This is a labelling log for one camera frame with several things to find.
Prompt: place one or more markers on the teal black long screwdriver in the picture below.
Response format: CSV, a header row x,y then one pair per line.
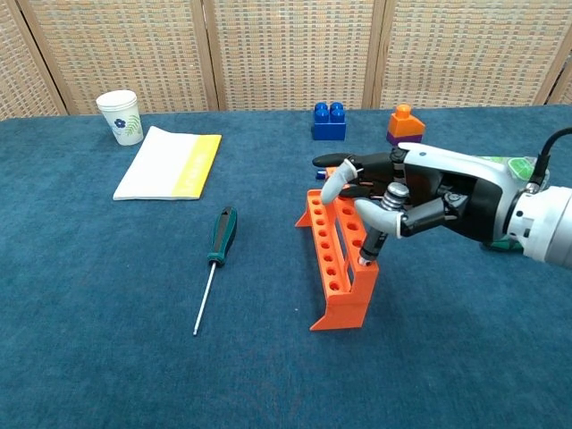
x,y
223,232

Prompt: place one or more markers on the blue building block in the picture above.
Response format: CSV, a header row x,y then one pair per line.
x,y
328,129

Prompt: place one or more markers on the white blue marker pen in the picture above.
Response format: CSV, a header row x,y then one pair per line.
x,y
321,174

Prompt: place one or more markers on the white yellow booklet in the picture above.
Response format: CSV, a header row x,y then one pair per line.
x,y
156,170

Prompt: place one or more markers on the orange test tube rack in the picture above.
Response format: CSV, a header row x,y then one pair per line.
x,y
348,308

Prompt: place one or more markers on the woven wooden folding screen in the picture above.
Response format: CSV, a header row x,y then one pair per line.
x,y
134,53

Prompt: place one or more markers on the white floral paper cup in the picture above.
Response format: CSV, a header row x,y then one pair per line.
x,y
120,116

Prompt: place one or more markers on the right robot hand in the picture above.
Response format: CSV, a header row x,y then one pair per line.
x,y
465,187

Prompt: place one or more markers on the clear green label bottle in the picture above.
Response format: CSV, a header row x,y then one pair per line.
x,y
520,167

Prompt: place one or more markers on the orange purple building block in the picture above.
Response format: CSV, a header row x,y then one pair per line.
x,y
404,125

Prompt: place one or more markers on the black silver precision screwdriver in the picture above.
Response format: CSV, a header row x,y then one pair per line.
x,y
373,246

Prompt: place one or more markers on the blue felt table cover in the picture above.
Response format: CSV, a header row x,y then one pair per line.
x,y
89,313

